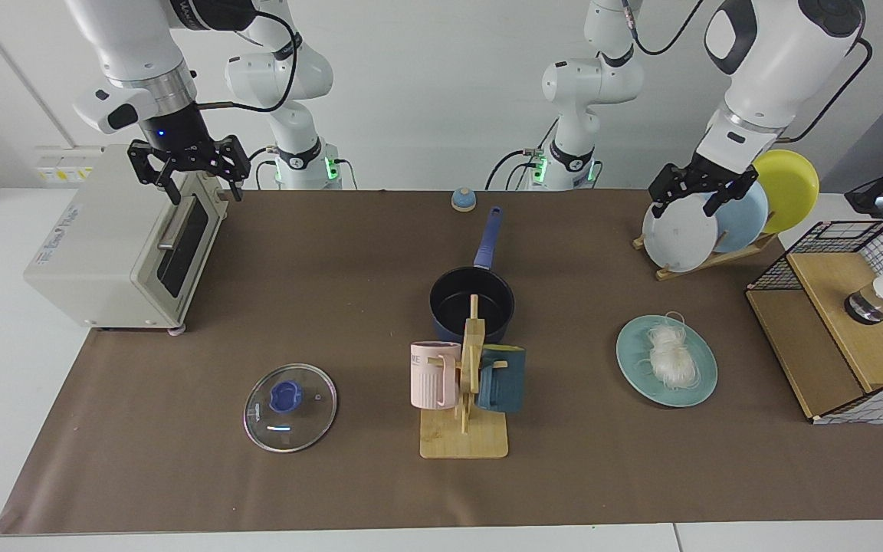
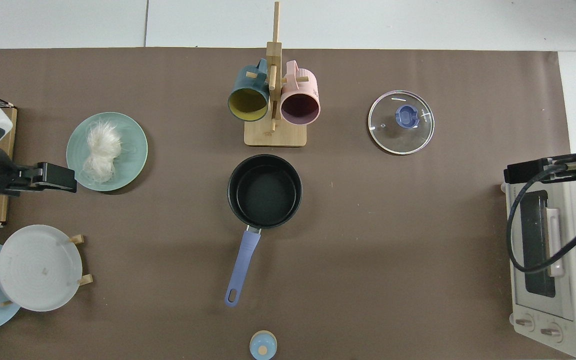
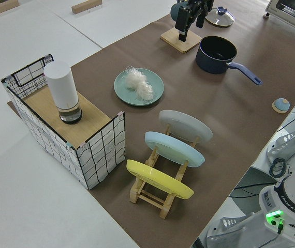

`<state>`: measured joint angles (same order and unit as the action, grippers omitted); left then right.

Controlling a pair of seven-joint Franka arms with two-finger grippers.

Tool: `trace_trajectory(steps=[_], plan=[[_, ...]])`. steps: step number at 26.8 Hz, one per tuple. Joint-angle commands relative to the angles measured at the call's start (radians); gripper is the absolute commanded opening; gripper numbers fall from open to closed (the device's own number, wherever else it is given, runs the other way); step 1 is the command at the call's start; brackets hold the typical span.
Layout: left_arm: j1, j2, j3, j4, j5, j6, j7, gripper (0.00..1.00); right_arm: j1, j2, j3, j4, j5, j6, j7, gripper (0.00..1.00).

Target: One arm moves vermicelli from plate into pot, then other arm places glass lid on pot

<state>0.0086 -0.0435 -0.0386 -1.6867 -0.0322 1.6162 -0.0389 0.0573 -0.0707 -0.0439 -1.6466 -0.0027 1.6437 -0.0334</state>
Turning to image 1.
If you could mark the wooden plate rack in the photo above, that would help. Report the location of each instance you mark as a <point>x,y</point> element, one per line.
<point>706,263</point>

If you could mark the white vermicelli bundle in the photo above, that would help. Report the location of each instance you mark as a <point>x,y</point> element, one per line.
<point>671,356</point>

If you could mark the pink ribbed cup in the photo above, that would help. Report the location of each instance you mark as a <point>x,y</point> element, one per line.
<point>430,379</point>

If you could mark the small blue round thing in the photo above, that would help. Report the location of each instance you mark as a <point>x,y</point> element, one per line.
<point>463,201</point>

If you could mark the yellow plate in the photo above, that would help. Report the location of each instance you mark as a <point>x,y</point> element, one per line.
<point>794,184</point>

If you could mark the dark teal cup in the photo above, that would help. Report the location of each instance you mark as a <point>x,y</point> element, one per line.
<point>507,383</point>

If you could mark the glass lid with blue knob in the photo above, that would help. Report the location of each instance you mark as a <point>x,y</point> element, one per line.
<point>311,422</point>

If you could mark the brown table cloth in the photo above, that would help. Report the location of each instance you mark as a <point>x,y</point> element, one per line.
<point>257,475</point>

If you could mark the pale toaster oven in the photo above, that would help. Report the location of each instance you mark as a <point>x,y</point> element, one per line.
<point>104,230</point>

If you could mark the wall socket panel with labels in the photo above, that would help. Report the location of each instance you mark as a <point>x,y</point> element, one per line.
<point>58,172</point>

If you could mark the light blue plate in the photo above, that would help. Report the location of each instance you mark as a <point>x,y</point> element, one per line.
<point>746,224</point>

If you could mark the teal plate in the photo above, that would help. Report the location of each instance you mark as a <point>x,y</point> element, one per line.
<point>631,360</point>

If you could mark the wooden cup stand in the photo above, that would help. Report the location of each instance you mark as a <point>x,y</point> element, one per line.
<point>464,441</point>

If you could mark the grey plate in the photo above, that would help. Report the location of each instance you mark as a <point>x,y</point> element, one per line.
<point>679,241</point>

